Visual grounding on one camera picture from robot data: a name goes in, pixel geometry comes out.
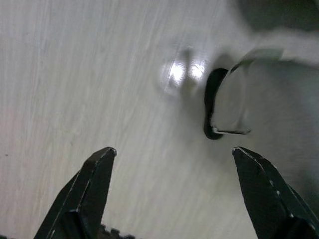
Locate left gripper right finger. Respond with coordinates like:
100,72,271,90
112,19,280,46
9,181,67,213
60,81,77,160
231,145,319,239

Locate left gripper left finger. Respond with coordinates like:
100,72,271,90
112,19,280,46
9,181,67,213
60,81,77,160
33,146,118,239

